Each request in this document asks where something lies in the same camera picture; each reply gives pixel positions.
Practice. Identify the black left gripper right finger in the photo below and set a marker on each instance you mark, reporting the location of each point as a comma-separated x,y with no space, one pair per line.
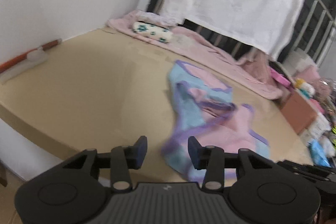
214,160

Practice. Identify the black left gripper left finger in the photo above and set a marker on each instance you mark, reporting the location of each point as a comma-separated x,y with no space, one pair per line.
119,161

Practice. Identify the blue pink purple garment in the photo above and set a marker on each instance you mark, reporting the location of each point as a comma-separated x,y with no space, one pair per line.
204,108

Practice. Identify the blue plastic bag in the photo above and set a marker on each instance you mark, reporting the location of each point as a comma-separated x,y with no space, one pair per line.
317,154

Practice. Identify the brown cardboard box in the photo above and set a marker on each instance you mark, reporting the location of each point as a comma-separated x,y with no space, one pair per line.
298,111

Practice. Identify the pile of colourful clutter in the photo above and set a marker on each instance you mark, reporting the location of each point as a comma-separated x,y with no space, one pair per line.
306,79

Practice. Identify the pink blanket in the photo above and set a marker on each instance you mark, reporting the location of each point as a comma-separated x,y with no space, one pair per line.
192,45

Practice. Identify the pink plastic box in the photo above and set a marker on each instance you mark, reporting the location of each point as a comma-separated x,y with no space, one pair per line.
281,79

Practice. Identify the white floral patterned pouch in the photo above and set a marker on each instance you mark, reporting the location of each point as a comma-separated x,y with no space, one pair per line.
151,31

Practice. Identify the red and white stick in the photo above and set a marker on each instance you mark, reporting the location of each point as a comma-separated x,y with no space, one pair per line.
14,61

